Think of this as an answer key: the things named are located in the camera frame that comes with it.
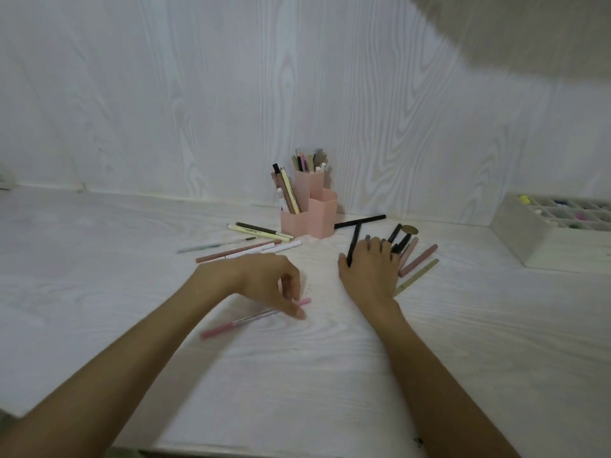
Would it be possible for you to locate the long black pen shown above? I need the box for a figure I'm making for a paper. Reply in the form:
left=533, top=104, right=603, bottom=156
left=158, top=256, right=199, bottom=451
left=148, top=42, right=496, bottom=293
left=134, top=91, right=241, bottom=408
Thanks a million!
left=334, top=214, right=387, bottom=230

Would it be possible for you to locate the grey-green pen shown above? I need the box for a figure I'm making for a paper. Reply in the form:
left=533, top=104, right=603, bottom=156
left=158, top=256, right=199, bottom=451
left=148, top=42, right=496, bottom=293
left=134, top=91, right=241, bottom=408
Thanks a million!
left=177, top=237, right=257, bottom=254

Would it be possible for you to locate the pale wooden compartment box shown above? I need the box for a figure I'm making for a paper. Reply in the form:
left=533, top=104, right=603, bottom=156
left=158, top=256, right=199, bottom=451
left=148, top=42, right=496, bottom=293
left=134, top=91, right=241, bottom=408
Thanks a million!
left=490, top=192, right=611, bottom=275

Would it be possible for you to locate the pink hexagonal pen holder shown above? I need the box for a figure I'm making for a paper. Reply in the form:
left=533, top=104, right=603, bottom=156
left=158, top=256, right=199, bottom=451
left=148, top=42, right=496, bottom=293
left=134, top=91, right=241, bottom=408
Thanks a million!
left=280, top=169, right=339, bottom=240

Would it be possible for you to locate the pink pen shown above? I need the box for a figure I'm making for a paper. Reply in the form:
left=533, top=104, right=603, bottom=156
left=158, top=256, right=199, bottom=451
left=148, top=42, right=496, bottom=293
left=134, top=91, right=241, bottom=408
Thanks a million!
left=200, top=298, right=312, bottom=340

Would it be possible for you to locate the black-capped brown pen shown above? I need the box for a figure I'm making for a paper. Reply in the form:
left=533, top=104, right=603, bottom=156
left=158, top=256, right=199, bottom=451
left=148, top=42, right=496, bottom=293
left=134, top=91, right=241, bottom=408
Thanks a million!
left=271, top=163, right=295, bottom=214

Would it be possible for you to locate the person's left forearm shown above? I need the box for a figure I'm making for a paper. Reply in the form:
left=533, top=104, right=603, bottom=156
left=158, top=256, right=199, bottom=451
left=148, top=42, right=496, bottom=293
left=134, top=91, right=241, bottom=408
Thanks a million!
left=0, top=262, right=239, bottom=458

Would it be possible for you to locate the pale yellow pen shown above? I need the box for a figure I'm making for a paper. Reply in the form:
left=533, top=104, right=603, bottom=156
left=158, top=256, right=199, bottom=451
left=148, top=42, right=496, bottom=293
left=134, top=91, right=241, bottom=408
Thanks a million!
left=227, top=224, right=293, bottom=243

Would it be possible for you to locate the beige blurred fabric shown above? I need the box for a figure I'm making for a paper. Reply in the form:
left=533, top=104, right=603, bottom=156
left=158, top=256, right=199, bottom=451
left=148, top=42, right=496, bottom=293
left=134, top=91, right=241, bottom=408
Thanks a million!
left=410, top=0, right=611, bottom=84

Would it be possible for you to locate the person's right forearm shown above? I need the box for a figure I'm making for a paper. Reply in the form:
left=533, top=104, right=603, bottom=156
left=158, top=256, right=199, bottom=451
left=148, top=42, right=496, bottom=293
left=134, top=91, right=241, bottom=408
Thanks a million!
left=357, top=298, right=522, bottom=458

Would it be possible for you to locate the dark olive pen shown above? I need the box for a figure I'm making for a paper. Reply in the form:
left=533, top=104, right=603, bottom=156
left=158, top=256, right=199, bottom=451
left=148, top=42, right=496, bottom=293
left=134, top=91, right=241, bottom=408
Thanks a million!
left=235, top=222, right=281, bottom=235

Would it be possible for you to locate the person's left hand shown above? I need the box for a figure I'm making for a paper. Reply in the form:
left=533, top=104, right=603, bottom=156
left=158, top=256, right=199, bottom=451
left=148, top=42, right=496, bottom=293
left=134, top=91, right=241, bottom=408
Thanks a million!
left=228, top=254, right=307, bottom=321

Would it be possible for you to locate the olive green pencil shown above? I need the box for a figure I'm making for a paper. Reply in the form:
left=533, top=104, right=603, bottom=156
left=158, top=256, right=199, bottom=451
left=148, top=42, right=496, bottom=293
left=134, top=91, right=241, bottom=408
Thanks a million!
left=394, top=258, right=440, bottom=297

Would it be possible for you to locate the person's right hand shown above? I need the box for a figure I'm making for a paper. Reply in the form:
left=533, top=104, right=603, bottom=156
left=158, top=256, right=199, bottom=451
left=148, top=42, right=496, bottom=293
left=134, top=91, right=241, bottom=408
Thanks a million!
left=337, top=236, right=401, bottom=311

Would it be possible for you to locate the thin black pen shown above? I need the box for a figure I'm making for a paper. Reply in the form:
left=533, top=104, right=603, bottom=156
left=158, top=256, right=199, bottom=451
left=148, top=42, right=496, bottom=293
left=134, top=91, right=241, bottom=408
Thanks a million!
left=347, top=222, right=362, bottom=268

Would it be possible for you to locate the bunch of assorted pens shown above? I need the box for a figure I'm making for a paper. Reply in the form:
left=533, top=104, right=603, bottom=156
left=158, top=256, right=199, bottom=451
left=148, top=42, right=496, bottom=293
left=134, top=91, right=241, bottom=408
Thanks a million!
left=291, top=148, right=329, bottom=174

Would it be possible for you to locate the mauve pencil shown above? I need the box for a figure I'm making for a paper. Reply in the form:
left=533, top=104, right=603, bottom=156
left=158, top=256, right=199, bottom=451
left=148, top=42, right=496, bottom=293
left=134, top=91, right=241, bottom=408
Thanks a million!
left=398, top=244, right=439, bottom=278

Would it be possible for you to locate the cream pen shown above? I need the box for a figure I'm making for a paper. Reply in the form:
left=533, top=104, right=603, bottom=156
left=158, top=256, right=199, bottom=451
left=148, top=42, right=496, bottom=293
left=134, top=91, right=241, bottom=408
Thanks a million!
left=280, top=167, right=301, bottom=215

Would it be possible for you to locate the taupe pencil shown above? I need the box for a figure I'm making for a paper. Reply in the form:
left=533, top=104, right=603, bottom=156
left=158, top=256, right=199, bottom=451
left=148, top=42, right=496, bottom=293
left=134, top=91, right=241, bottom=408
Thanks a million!
left=398, top=237, right=419, bottom=270

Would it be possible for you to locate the long brown-pink pencil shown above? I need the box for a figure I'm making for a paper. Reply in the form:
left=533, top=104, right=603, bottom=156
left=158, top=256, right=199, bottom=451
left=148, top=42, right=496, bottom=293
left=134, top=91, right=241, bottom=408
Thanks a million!
left=195, top=239, right=283, bottom=264

